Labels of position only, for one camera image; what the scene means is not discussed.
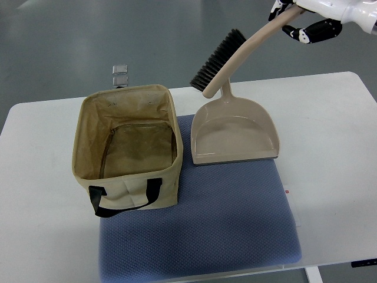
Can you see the yellow fabric bag black handle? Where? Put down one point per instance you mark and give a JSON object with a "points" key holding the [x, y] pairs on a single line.
{"points": [[128, 150]]}

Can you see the upper metal floor plate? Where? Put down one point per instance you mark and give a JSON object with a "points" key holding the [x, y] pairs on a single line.
{"points": [[120, 69]]}

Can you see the black table control panel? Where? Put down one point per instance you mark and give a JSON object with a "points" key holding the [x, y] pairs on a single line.
{"points": [[364, 263]]}

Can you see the white table leg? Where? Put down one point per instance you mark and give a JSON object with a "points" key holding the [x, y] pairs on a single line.
{"points": [[313, 275]]}

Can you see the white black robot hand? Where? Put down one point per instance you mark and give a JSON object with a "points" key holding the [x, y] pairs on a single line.
{"points": [[335, 13]]}

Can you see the beige plastic dustpan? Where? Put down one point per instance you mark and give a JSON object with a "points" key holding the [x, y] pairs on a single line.
{"points": [[232, 129]]}

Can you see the blue textured cushion mat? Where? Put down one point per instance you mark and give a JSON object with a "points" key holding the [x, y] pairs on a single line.
{"points": [[228, 217]]}

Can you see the beige hand broom black bristles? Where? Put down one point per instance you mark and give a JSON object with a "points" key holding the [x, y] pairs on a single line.
{"points": [[233, 51]]}

